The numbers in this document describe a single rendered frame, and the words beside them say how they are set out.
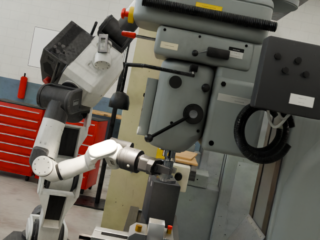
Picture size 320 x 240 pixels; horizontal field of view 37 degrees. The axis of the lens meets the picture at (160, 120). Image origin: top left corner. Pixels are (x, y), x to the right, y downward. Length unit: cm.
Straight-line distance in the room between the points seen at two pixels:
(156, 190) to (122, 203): 150
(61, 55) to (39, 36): 917
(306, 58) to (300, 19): 986
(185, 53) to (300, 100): 43
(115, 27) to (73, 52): 24
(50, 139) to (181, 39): 64
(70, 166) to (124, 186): 172
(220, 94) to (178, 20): 28
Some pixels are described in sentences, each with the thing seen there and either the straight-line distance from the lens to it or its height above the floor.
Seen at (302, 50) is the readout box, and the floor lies 170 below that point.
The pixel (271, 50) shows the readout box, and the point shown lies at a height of 168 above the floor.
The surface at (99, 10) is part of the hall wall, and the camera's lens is 1100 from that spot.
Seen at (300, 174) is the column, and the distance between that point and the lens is 164.
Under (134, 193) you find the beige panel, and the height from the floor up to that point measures 75.
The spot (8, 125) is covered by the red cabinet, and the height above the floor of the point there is 69.
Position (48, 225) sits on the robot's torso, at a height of 75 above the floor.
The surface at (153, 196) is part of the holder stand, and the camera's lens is 208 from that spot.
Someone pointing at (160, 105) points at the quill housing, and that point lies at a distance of 165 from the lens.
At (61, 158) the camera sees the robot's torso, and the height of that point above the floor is 111.
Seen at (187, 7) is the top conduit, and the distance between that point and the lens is 160.
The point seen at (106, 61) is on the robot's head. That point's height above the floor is 158.
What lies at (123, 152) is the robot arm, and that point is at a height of 126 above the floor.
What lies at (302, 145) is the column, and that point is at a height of 142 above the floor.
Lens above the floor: 150
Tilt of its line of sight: 3 degrees down
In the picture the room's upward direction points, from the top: 11 degrees clockwise
